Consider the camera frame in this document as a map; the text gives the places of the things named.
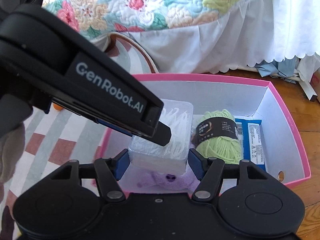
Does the clear plastic box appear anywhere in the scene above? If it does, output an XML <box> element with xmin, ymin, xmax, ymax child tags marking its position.
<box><xmin>128</xmin><ymin>99</ymin><xmax>194</xmax><ymax>176</ymax></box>

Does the blue snack packet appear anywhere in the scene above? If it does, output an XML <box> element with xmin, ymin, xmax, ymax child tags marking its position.
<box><xmin>234</xmin><ymin>119</ymin><xmax>266</xmax><ymax>166</ymax></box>

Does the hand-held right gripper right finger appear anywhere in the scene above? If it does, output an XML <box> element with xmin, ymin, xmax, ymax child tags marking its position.
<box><xmin>189</xmin><ymin>149</ymin><xmax>268</xmax><ymax>201</ymax></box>

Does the person's left forearm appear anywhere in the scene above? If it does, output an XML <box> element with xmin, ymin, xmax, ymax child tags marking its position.
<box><xmin>0</xmin><ymin>124</ymin><xmax>26</xmax><ymax>183</ymax></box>

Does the purple plush toy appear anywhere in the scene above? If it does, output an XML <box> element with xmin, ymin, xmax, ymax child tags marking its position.
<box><xmin>137</xmin><ymin>144</ymin><xmax>200</xmax><ymax>189</ymax></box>

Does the white cardboard box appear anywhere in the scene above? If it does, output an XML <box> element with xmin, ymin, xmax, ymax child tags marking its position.
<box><xmin>297</xmin><ymin>52</ymin><xmax>320</xmax><ymax>98</ymax></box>

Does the pink cardboard box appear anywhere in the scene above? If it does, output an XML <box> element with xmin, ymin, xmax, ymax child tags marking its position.
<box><xmin>94</xmin><ymin>73</ymin><xmax>312</xmax><ymax>197</ymax></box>

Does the striped grey red rug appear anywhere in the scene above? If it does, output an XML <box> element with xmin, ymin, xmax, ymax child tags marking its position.
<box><xmin>0</xmin><ymin>32</ymin><xmax>160</xmax><ymax>240</ymax></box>

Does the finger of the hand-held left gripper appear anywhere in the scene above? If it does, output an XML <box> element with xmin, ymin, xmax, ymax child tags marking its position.
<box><xmin>96</xmin><ymin>119</ymin><xmax>172</xmax><ymax>147</ymax></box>

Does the floral quilt with white sheet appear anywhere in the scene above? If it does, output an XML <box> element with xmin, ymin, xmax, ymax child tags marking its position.
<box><xmin>89</xmin><ymin>0</ymin><xmax>320</xmax><ymax>74</ymax></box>

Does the green yarn ball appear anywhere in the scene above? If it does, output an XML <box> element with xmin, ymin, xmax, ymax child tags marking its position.
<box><xmin>194</xmin><ymin>109</ymin><xmax>244</xmax><ymax>165</ymax></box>

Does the white metal rail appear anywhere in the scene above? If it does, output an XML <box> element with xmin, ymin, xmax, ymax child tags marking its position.
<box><xmin>301</xmin><ymin>81</ymin><xmax>316</xmax><ymax>102</ymax></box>

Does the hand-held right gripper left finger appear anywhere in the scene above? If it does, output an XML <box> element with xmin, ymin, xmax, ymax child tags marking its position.
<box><xmin>49</xmin><ymin>149</ymin><xmax>130</xmax><ymax>202</ymax></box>

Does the blue cloth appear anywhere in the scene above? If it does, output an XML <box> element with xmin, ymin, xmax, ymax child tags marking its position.
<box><xmin>255</xmin><ymin>59</ymin><xmax>300</xmax><ymax>80</ymax></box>

